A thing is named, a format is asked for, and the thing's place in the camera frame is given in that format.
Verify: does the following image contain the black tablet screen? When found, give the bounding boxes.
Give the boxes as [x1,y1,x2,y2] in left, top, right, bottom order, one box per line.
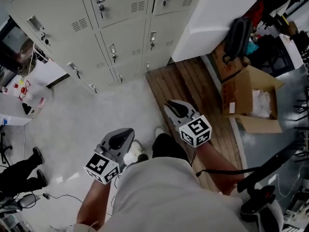
[237,141,309,193]

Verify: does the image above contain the black window frame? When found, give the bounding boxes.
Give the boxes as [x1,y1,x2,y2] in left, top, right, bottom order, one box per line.
[0,15,27,87]

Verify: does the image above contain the person's left forearm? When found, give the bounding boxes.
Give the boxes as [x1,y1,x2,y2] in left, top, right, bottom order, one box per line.
[76,175,121,230]

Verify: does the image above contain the white desk black legs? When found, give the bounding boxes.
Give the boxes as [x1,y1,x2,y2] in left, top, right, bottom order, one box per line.
[277,32,305,70]

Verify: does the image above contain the large white box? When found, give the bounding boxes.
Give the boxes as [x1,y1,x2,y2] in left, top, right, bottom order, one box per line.
[170,0,262,63]

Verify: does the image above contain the person's black trousers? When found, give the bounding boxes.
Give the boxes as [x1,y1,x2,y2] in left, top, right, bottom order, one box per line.
[125,133,192,166]

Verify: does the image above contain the black office chair base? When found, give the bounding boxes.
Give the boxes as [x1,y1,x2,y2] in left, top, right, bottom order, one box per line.
[0,131,13,167]

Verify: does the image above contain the small white black-faced device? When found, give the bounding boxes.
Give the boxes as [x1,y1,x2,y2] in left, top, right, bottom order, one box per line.
[21,102,41,117]

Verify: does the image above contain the group of black chairs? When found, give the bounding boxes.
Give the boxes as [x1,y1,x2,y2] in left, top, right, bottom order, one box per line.
[293,86,309,163]

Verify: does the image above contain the red garment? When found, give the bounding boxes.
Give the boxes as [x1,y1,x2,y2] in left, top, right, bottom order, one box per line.
[242,0,265,18]

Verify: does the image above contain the person's left white shoe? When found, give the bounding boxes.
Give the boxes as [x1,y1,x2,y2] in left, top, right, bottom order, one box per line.
[123,139,146,164]

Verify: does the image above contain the black backpack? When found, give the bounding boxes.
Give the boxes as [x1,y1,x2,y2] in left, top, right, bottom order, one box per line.
[222,16,254,64]

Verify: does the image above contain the closed red-printed cardboard box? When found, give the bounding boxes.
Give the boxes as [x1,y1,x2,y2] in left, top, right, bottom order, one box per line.
[210,42,245,83]

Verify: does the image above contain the white cord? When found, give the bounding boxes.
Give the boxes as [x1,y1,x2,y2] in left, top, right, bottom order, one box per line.
[28,42,37,74]

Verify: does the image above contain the black tumbler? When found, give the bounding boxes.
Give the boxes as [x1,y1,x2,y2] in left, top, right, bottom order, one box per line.
[35,49,50,64]

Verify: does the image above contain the person's white shoe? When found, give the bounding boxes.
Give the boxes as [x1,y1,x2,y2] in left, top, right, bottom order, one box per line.
[123,139,146,164]
[154,127,167,142]

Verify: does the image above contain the person's white shirt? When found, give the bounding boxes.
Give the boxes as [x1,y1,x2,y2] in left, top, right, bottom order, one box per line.
[69,157,284,232]

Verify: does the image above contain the person's right forearm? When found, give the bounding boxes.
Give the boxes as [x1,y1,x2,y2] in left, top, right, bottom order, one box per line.
[192,143,245,196]

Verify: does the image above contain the grey office chair seat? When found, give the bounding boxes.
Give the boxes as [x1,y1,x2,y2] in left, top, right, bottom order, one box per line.
[0,192,41,217]

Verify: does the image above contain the black power cable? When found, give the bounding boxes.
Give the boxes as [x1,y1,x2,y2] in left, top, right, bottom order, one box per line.
[42,192,84,204]

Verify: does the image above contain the teal bag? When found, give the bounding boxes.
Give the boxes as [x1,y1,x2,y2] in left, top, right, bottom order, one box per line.
[245,41,259,56]

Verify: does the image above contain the white black striped device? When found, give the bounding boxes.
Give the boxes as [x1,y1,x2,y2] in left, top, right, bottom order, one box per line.
[284,189,309,232]

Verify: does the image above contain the brown wooden slat pallet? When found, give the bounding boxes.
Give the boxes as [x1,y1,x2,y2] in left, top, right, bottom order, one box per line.
[145,56,243,193]

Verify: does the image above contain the black bag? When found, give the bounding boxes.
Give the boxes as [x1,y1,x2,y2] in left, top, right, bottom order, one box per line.
[259,34,282,65]

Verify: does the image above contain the black strap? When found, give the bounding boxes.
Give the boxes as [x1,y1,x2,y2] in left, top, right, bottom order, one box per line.
[195,167,266,178]

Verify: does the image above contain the grey metal locker cabinet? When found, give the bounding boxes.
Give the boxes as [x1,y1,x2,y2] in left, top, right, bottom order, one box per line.
[4,0,210,94]

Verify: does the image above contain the clear jug red cap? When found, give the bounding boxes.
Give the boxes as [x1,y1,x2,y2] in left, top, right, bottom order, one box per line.
[17,80,46,107]

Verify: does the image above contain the black tablet mount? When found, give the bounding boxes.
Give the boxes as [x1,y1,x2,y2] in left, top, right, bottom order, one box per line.
[240,185,276,221]

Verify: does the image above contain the white plastic wrapping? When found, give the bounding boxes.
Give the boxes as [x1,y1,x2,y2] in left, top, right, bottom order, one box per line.
[250,88,272,119]

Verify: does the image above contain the person's right white shoe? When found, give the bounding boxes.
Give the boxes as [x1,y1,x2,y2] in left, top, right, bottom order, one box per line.
[154,127,167,142]

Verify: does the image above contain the green camouflage bag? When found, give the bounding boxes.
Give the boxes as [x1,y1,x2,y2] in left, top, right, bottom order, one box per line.
[18,54,37,77]

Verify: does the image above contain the open brown cardboard box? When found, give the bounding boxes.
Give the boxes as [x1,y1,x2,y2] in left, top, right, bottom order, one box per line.
[221,65,285,134]

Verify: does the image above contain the white charger with cable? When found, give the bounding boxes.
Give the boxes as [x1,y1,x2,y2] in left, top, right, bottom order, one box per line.
[267,173,302,199]

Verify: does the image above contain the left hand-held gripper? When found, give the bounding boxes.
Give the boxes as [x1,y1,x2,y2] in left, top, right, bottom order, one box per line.
[83,128,135,185]

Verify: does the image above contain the black key bunch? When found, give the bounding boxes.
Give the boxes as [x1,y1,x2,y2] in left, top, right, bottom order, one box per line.
[40,32,52,47]

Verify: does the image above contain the grey metal locker door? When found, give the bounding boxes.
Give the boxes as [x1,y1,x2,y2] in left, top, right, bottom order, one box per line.
[9,0,100,66]
[85,0,152,29]
[146,10,193,58]

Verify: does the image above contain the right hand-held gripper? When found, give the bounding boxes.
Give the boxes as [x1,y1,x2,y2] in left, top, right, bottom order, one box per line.
[163,99,212,148]

